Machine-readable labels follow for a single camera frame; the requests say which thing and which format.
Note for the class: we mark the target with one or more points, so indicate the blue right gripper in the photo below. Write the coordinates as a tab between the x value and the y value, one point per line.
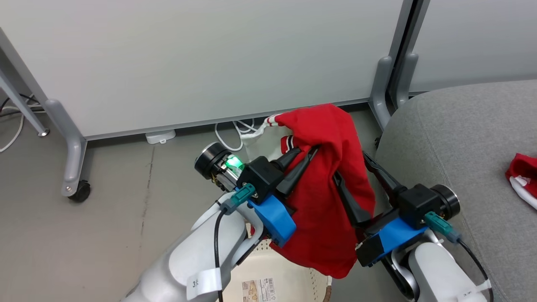
390	241

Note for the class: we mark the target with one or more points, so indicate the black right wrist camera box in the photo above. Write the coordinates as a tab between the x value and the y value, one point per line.
417	205

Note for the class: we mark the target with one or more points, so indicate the grey fabric sofa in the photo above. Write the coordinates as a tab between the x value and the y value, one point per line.
461	147

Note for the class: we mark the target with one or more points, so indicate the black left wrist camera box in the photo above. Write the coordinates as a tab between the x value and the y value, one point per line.
262	176

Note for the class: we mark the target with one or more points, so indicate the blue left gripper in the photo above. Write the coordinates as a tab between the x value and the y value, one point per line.
275	218

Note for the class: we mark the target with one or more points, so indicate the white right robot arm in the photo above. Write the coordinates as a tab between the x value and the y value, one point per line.
436	272

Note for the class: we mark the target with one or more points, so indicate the red jersey with striped cuffs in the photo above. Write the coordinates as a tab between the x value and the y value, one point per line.
323	176

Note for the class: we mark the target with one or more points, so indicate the grey metal table leg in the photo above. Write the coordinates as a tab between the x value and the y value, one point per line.
21	109

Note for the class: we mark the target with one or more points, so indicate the white plastic laundry basket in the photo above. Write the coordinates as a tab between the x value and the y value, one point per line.
289	285

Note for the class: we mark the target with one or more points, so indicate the grey partition leg with caster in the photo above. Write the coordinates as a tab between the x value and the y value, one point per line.
71	151

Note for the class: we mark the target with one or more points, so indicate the red and white garment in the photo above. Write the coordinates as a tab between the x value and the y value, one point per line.
524	172

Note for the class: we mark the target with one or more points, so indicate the narrow white partition panel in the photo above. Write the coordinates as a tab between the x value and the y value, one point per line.
478	37

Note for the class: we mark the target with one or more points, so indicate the white power adapter box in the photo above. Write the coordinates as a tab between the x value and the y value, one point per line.
160	136

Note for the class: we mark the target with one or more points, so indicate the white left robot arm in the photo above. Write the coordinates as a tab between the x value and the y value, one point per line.
197	251

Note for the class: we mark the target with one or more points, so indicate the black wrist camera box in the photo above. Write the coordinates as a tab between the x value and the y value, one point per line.
417	205
262	176

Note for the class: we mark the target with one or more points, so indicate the large white partition panel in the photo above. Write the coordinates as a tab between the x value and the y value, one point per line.
209	58

